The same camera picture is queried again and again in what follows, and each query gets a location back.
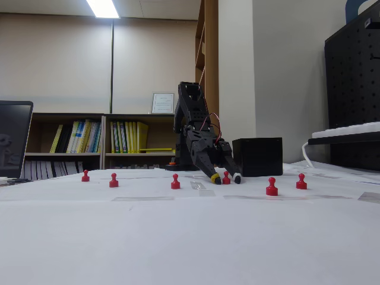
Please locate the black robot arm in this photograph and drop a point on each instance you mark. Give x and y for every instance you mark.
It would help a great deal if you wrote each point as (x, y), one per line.
(185, 118)

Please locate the black open box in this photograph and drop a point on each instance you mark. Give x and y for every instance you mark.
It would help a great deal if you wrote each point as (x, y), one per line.
(258, 157)

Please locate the flat yellow folder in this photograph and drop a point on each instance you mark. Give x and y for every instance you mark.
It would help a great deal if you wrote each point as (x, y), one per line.
(157, 150)

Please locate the framed white certificate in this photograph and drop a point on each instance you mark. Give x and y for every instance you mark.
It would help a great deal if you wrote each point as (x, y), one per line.
(161, 103)

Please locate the yellow binder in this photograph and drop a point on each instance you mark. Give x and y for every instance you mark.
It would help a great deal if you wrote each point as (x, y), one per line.
(132, 138)
(142, 136)

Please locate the green white binder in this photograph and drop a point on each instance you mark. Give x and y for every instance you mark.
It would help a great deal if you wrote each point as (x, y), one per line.
(122, 138)
(114, 138)

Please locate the white paper table cover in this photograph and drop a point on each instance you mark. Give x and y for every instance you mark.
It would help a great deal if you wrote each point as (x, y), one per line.
(178, 237)

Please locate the low wooden bookshelf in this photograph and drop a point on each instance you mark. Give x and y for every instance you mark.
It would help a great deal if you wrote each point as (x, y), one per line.
(107, 139)
(41, 133)

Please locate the tall wooden bookshelf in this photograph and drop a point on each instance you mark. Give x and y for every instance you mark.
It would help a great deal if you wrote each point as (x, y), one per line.
(211, 44)

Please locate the blue green book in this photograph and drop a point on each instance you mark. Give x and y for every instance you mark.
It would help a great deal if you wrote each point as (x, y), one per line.
(94, 138)

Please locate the white yellow book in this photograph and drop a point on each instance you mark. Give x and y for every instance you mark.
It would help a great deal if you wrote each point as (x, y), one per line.
(74, 136)
(82, 136)

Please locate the white power strip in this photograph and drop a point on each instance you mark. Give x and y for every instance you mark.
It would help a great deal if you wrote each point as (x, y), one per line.
(350, 129)

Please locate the black pegboard panel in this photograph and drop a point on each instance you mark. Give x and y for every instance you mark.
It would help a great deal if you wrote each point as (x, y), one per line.
(353, 89)

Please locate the yellow thin book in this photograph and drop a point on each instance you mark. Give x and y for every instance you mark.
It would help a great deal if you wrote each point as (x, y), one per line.
(56, 139)

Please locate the rectangular ceiling light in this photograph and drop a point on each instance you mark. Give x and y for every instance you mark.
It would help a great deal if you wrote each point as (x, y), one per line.
(102, 9)

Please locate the black laptop screen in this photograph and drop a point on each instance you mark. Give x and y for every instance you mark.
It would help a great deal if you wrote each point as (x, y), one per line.
(13, 136)

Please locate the dark blue rounded object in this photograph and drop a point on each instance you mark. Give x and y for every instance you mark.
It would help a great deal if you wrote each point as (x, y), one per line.
(351, 9)

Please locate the black shelf rail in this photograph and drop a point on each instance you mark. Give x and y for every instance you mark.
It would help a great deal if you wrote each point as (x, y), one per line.
(344, 140)

